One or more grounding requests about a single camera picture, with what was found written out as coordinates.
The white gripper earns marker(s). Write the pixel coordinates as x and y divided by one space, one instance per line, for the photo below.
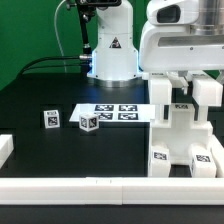
182 35

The white chair seat part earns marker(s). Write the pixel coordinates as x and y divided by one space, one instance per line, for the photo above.
178 133

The small white tagged nut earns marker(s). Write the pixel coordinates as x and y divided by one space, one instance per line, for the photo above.
51 119

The white right fence bar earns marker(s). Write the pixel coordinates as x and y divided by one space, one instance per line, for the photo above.
218 155

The white fence bar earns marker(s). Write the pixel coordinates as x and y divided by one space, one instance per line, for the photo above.
111 191
218 155
6 147

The white marker sheet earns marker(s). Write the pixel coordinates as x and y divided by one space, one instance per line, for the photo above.
116 112

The small white tagged cube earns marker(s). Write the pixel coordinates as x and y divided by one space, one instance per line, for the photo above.
88 122

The white front fence bar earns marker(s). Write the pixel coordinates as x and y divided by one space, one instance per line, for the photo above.
111 191

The white left fence bar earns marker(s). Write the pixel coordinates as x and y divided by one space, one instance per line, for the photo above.
6 147

